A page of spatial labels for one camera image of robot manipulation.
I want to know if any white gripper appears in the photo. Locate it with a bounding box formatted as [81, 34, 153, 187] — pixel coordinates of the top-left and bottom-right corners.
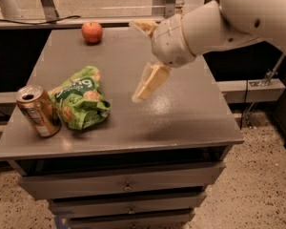
[129, 14, 196, 103]

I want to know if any green rice chip bag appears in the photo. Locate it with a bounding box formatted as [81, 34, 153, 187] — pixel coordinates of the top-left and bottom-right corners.
[48, 66, 111, 130]

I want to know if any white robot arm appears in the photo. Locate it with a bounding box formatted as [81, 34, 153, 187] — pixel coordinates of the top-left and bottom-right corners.
[130, 0, 286, 102]

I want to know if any orange soda can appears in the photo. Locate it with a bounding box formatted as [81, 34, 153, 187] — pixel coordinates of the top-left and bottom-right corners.
[16, 85, 61, 137]

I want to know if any grey metal railing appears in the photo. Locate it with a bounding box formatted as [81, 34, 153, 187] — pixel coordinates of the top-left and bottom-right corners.
[0, 15, 164, 30]

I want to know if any red apple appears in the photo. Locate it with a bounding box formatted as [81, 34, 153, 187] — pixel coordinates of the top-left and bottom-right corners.
[81, 22, 103, 44]

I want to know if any grey drawer cabinet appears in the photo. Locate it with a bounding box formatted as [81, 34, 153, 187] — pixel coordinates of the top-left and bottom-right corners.
[0, 24, 245, 229]

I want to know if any top grey drawer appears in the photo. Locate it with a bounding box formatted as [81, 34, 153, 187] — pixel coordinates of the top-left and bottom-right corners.
[19, 162, 225, 199]

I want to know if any grey drawer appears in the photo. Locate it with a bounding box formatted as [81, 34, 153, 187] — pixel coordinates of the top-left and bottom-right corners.
[50, 191, 206, 219]
[19, 162, 225, 199]
[68, 209, 194, 229]

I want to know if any middle grey drawer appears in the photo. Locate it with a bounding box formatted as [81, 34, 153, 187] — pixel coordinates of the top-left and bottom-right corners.
[50, 191, 206, 219]

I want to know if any bottom grey drawer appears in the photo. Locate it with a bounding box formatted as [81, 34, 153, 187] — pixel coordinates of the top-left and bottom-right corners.
[68, 209, 194, 229]

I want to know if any metal bracket post right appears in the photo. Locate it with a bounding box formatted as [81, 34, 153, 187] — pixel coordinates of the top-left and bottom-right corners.
[163, 0, 177, 19]

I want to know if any metal bracket post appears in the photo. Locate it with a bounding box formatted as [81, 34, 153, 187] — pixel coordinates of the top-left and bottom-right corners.
[40, 0, 59, 22]
[163, 0, 177, 19]

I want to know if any black cable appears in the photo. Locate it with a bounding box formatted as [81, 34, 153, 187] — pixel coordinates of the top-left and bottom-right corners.
[0, 14, 82, 26]

